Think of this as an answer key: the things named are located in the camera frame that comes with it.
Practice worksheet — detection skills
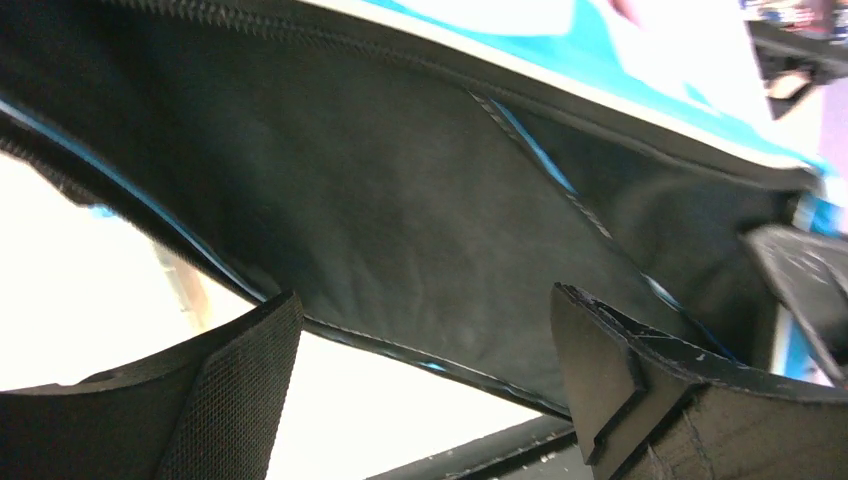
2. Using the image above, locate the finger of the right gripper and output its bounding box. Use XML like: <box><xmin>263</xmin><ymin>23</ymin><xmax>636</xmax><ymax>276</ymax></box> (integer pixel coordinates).
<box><xmin>743</xmin><ymin>225</ymin><xmax>847</xmax><ymax>388</ymax></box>

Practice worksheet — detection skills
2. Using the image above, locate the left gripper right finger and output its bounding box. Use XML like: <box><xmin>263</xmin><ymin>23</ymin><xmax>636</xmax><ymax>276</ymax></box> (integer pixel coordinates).
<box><xmin>551</xmin><ymin>284</ymin><xmax>847</xmax><ymax>479</ymax></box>

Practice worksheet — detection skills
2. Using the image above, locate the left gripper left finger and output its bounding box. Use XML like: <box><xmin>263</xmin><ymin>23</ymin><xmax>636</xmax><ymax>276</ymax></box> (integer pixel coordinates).
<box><xmin>1</xmin><ymin>292</ymin><xmax>303</xmax><ymax>479</ymax></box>

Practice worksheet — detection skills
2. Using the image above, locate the blue racket cover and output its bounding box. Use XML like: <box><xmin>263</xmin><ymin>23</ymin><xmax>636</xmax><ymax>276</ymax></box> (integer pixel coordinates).
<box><xmin>1</xmin><ymin>1</ymin><xmax>828</xmax><ymax>414</ymax></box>

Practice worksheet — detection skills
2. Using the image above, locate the black poker chip case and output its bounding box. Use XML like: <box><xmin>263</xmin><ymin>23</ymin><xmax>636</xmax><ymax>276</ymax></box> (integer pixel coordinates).
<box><xmin>739</xmin><ymin>1</ymin><xmax>847</xmax><ymax>119</ymax></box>

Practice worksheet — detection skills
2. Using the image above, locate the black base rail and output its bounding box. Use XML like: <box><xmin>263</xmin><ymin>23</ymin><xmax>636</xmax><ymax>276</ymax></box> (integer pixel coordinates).
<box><xmin>376</xmin><ymin>415</ymin><xmax>593</xmax><ymax>480</ymax></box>

